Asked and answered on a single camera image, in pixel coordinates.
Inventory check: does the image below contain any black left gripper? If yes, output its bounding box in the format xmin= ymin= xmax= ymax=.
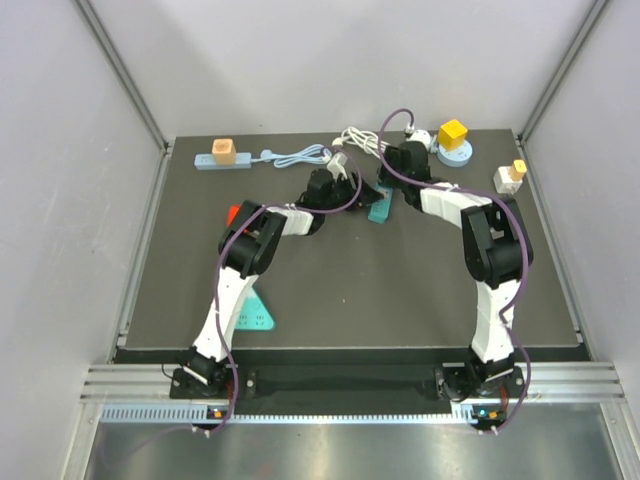
xmin=321 ymin=170 xmax=383 ymax=212

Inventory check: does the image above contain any teal power strip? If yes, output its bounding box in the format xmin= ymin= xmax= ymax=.
xmin=368 ymin=184 xmax=393 ymax=224

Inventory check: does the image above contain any round light blue socket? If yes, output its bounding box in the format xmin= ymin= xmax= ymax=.
xmin=436 ymin=140 xmax=473 ymax=168

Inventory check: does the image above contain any white power cable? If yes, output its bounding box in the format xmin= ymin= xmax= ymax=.
xmin=332 ymin=125 xmax=394 ymax=161

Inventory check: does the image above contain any yellow cube plug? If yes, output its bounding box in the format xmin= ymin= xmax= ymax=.
xmin=438 ymin=119 xmax=468 ymax=151

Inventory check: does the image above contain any red cube plug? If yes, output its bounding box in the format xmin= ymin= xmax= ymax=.
xmin=227 ymin=204 xmax=242 ymax=232

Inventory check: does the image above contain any teal triangular socket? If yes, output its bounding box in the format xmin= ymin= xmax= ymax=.
xmin=236 ymin=288 xmax=275 ymax=332

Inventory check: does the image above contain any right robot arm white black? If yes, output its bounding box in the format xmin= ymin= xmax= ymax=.
xmin=379 ymin=140 xmax=533 ymax=396

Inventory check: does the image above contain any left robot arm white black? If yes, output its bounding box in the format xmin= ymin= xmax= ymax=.
xmin=184 ymin=169 xmax=383 ymax=397

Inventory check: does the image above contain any white cube socket adapter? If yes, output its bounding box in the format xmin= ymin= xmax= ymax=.
xmin=493 ymin=166 xmax=525 ymax=195

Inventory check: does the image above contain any small orange plug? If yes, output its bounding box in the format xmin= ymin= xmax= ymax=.
xmin=508 ymin=159 xmax=527 ymax=182

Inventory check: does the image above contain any orange cube plug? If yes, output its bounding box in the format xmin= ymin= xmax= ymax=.
xmin=211 ymin=138 xmax=237 ymax=166

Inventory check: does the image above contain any light blue power strip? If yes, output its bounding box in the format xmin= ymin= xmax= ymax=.
xmin=194 ymin=153 xmax=252 ymax=171

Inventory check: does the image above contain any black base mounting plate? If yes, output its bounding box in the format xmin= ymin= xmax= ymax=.
xmin=169 ymin=362 xmax=524 ymax=403

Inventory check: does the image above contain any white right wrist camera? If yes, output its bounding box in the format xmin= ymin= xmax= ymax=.
xmin=405 ymin=129 xmax=435 ymax=151

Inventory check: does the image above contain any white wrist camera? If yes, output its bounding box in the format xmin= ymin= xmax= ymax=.
xmin=405 ymin=129 xmax=435 ymax=151
xmin=326 ymin=151 xmax=348 ymax=181

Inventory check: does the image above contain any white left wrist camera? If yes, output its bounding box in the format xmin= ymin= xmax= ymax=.
xmin=326 ymin=151 xmax=348 ymax=181

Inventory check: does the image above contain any light blue power cable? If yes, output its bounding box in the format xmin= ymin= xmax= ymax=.
xmin=249 ymin=143 xmax=332 ymax=169

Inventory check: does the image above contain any light blue cable duct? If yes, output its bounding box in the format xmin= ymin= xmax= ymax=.
xmin=100 ymin=404 xmax=500 ymax=426

